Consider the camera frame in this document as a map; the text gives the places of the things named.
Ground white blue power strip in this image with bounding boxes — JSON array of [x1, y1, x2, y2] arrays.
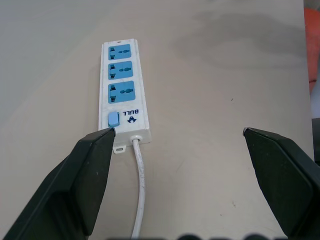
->
[[97, 38, 153, 154]]

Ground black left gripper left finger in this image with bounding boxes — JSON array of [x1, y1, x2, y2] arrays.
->
[[0, 127, 117, 240]]

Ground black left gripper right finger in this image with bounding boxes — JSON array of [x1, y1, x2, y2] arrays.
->
[[242, 126, 320, 240]]

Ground white power cord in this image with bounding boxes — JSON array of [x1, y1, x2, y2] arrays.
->
[[130, 138, 146, 239]]

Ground orange object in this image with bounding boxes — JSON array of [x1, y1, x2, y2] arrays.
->
[[303, 6, 320, 94]]

